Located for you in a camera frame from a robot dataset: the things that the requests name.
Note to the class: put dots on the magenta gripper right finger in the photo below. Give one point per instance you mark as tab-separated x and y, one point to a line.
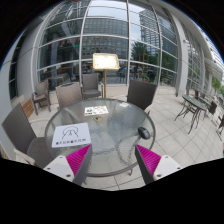
153	166

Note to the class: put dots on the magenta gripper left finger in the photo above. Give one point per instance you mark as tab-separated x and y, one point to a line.
72	167

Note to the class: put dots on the black computer mouse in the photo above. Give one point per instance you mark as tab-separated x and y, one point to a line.
144	133

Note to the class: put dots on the white printed paper sheet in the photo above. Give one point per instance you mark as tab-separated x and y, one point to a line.
71	135

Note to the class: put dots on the grey wicker chair near left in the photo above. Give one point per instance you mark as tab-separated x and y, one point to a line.
27	145

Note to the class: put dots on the grey wicker chair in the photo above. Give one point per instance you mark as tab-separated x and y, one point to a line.
68	94
91	87
27	145
141	93
41	94

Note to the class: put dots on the round glass patio table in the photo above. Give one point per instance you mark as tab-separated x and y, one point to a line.
113	135

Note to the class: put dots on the colourful menu card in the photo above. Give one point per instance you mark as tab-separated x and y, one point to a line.
96	110

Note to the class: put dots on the small white table card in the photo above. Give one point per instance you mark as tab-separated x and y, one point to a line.
123	104

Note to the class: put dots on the distant glass patio table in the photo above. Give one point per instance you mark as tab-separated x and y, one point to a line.
194	106

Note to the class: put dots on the grey wicker chair back left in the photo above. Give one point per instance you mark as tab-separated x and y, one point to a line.
68	94

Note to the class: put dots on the grey wicker chair right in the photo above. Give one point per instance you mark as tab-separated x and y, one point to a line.
141	93

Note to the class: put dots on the grey wicker chair far left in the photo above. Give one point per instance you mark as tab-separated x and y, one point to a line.
41	94

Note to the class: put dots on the grey wicker chair back centre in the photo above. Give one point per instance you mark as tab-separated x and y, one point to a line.
91	87

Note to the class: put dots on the gold menu stand board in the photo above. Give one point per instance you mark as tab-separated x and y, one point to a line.
105	62

